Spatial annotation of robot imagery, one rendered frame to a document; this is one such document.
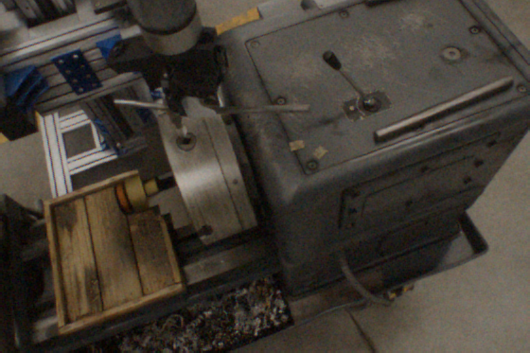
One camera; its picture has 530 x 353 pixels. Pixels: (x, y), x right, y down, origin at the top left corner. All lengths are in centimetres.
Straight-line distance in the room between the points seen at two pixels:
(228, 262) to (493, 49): 76
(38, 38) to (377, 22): 95
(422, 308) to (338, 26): 135
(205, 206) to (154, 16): 47
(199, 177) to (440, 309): 141
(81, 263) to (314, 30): 80
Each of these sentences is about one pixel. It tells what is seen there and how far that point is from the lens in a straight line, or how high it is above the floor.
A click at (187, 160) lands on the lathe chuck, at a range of 90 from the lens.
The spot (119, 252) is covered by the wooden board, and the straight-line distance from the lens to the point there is 126.
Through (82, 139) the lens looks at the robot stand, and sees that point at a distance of 235.
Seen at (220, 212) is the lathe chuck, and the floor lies 115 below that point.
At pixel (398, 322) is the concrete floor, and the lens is 205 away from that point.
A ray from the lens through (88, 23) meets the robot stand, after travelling 147.
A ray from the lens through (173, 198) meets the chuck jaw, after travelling 101.
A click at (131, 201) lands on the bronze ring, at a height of 111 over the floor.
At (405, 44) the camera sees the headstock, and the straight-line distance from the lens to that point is 102.
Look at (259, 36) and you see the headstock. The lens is 103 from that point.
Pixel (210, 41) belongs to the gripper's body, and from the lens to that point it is 62.
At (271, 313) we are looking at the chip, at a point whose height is 56.
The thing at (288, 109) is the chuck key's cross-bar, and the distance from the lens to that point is 73.
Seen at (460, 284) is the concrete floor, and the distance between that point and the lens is 214.
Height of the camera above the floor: 199
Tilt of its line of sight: 60 degrees down
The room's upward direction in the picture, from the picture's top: 11 degrees counter-clockwise
